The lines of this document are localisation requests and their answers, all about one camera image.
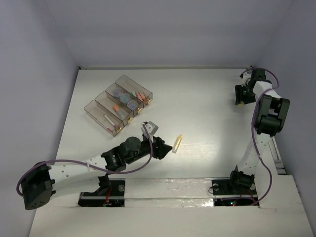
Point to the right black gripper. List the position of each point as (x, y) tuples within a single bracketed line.
[(240, 98)]

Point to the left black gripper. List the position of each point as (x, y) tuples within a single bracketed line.
[(157, 147)]

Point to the yellow highlighter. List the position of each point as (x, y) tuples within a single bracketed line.
[(177, 144)]

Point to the white pink-capped pen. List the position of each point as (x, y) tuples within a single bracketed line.
[(109, 120)]

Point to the grey orange-tipped marker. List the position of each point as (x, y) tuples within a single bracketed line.
[(121, 114)]

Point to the pink highlighter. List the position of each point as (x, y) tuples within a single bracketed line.
[(140, 96)]

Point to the small orange eraser cap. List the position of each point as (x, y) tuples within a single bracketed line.
[(116, 107)]

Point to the clear tape roll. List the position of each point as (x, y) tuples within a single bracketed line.
[(117, 92)]

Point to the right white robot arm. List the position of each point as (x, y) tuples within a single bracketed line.
[(249, 161)]

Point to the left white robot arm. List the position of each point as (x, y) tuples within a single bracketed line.
[(50, 179)]

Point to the silver taped front board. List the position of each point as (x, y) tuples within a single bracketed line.
[(168, 192)]

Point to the clear brown compartment organizer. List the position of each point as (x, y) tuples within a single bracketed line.
[(103, 104)]

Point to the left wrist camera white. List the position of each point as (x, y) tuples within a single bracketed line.
[(150, 127)]

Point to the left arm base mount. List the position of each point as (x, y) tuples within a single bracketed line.
[(109, 194)]

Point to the aluminium rail right edge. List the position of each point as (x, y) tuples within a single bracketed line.
[(274, 153)]

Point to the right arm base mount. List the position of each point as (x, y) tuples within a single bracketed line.
[(232, 190)]

